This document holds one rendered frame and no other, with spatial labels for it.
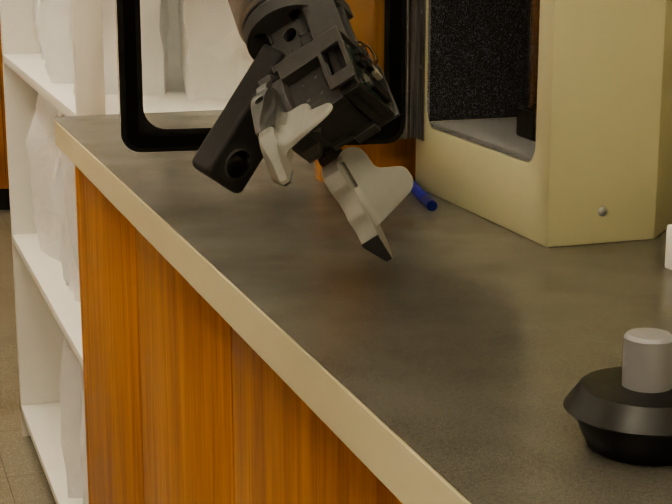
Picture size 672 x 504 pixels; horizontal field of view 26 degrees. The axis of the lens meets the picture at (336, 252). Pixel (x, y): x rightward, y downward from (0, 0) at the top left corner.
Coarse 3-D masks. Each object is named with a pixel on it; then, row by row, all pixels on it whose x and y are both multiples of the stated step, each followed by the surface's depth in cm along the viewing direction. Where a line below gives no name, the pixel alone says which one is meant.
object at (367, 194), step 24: (336, 168) 114; (360, 168) 114; (384, 168) 114; (336, 192) 114; (360, 192) 114; (384, 192) 114; (408, 192) 113; (360, 216) 113; (384, 216) 114; (360, 240) 114; (384, 240) 114
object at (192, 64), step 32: (160, 0) 148; (192, 0) 149; (224, 0) 150; (352, 0) 153; (384, 0) 154; (160, 32) 149; (192, 32) 150; (224, 32) 151; (160, 64) 150; (192, 64) 151; (224, 64) 151; (160, 96) 151; (192, 96) 151; (224, 96) 152
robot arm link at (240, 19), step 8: (232, 0) 118; (240, 0) 117; (248, 0) 116; (256, 0) 115; (264, 0) 115; (232, 8) 118; (240, 8) 117; (248, 8) 116; (240, 16) 116; (248, 16) 116; (240, 24) 117; (240, 32) 118
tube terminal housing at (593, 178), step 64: (576, 0) 126; (640, 0) 128; (576, 64) 128; (640, 64) 130; (576, 128) 129; (640, 128) 131; (448, 192) 151; (512, 192) 137; (576, 192) 131; (640, 192) 133
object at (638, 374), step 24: (624, 336) 81; (648, 336) 80; (624, 360) 81; (648, 360) 80; (576, 384) 83; (600, 384) 82; (624, 384) 81; (648, 384) 80; (576, 408) 80; (600, 408) 79; (624, 408) 78; (648, 408) 78; (600, 432) 79; (624, 432) 78; (648, 432) 77; (624, 456) 79; (648, 456) 79
